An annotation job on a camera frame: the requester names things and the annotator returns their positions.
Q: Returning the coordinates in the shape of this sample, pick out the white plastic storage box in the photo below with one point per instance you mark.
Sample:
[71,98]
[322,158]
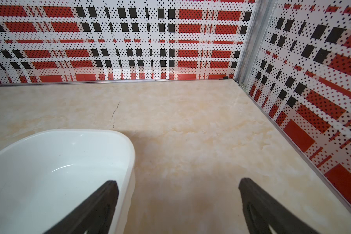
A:
[45,176]

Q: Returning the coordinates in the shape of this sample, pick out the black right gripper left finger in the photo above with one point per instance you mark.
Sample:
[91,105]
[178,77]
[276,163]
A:
[94,215]

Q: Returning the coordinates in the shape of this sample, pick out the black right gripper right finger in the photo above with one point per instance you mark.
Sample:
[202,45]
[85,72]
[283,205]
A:
[263,213]

